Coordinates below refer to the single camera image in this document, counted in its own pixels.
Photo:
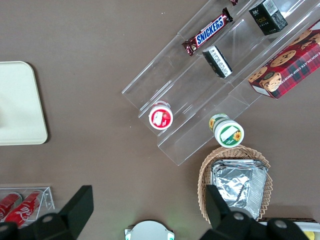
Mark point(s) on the red tartan cookie box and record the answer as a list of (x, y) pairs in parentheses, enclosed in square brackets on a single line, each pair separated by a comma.
[(287, 67)]

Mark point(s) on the clear acrylic stepped shelf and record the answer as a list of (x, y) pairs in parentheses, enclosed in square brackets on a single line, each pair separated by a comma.
[(190, 100)]

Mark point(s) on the small black carton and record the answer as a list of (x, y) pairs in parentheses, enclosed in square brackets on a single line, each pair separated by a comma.
[(217, 62), (267, 17)]

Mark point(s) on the light wicker basket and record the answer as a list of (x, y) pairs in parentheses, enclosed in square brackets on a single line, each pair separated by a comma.
[(203, 180)]

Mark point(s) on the clear acrylic bottle rack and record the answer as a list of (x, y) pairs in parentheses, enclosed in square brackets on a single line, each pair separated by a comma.
[(48, 200)]

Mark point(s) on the white rectangular snack bin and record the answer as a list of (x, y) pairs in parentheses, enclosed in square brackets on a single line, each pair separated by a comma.
[(310, 226)]

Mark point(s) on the red lid cup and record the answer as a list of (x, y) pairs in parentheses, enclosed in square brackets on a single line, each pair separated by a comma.
[(160, 118)]

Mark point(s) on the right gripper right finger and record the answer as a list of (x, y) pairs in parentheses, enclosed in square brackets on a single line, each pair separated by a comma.
[(225, 225)]

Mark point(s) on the green lid cup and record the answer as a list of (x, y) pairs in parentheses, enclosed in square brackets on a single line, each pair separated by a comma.
[(228, 133)]

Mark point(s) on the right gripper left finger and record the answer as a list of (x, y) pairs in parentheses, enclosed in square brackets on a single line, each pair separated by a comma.
[(72, 212)]

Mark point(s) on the red cola bottle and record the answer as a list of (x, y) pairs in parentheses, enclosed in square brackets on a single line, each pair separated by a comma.
[(8, 202), (23, 208)]

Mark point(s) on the beige plastic tray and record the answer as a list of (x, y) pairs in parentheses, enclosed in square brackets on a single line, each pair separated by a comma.
[(20, 82)]

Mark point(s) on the aluminium foil container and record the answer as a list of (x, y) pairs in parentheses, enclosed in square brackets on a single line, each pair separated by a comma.
[(232, 182)]

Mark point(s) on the yellow snack packet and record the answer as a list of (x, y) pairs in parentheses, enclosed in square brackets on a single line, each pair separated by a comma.
[(310, 236)]

